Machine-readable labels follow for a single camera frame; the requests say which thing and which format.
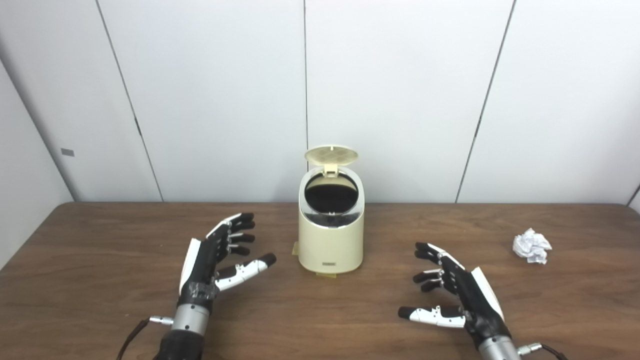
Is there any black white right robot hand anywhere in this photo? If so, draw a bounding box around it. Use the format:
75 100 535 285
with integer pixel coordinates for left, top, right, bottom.
398 242 512 348

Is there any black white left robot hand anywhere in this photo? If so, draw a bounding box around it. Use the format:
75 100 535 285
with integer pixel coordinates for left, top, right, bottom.
177 212 277 313

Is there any white paper ball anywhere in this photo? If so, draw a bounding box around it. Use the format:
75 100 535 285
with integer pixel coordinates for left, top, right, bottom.
512 228 553 265

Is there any cream-colored bin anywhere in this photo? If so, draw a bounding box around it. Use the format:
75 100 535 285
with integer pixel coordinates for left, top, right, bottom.
298 166 365 275

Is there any round cream bin lid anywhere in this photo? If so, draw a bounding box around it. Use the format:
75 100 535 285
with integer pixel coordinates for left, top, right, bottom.
304 145 359 177

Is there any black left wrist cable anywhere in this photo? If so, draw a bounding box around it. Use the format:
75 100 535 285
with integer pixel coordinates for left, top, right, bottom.
116 315 174 360

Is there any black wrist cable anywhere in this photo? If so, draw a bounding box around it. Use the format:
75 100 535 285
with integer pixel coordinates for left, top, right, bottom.
116 315 174 360
517 342 568 360

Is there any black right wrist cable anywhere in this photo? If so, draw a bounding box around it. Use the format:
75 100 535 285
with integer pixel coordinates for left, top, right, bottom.
517 342 568 360

